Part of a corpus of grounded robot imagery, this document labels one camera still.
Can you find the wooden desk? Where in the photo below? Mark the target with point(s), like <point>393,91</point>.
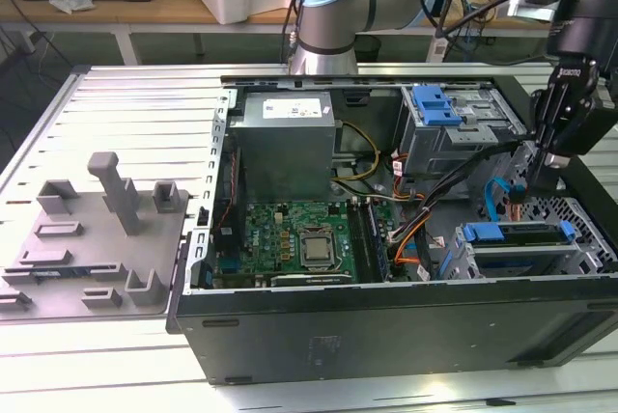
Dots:
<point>145,10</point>

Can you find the green motherboard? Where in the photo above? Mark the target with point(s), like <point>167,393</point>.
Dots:
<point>270,229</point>

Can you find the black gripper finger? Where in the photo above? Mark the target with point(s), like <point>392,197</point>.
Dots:
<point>584,128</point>
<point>543,143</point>

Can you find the black case fan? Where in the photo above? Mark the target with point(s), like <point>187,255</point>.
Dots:
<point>226,234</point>

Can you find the black RAM slot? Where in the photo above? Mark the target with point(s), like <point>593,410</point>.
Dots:
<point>357,239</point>

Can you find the grey perforated disk bay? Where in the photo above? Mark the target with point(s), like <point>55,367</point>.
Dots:
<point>526,250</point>

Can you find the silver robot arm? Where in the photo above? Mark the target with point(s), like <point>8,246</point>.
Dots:
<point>333,22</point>

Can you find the RAM stick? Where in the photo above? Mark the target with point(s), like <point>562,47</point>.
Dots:
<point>58,272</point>

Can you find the silver CPU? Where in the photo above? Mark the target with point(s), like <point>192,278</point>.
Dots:
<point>317,249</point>

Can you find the grey parts rack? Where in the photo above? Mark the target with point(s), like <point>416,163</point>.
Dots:
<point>96,258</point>

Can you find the crumpled white tissue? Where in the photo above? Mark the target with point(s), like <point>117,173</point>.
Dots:
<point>72,2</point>

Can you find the black PC case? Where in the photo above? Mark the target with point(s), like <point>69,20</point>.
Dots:
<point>338,336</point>

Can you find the grey power supply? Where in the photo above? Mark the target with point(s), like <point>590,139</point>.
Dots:
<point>285,157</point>

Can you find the grey optical drive cage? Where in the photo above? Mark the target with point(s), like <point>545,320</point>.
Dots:
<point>434,152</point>

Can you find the black graphics card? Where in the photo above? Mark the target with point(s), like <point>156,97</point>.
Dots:
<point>314,280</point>

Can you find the blue plastic drive latch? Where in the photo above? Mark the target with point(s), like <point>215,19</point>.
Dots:
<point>434,106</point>

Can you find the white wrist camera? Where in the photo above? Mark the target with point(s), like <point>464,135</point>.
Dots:
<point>519,10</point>

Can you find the hard disk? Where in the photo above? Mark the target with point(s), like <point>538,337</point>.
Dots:
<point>483,232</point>

